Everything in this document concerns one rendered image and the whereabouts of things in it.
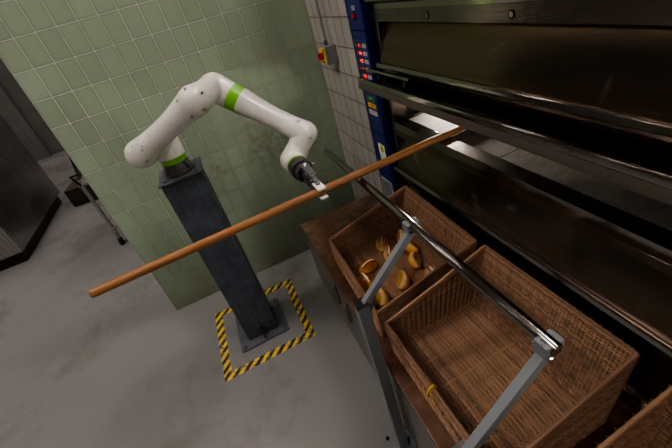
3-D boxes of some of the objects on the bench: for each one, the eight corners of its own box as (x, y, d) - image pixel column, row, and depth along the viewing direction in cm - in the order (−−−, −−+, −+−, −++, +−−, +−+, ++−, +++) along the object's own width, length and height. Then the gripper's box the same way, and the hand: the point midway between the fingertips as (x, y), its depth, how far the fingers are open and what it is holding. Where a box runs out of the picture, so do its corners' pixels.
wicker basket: (413, 224, 201) (406, 182, 187) (482, 289, 154) (480, 239, 139) (333, 260, 192) (320, 219, 177) (382, 341, 144) (369, 293, 130)
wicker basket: (486, 290, 152) (485, 241, 138) (627, 410, 106) (647, 353, 92) (388, 347, 142) (375, 299, 127) (496, 508, 95) (495, 460, 81)
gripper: (305, 150, 146) (327, 171, 126) (316, 183, 154) (338, 207, 135) (288, 157, 144) (308, 179, 125) (300, 190, 152) (320, 216, 133)
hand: (320, 190), depth 132 cm, fingers closed on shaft, 3 cm apart
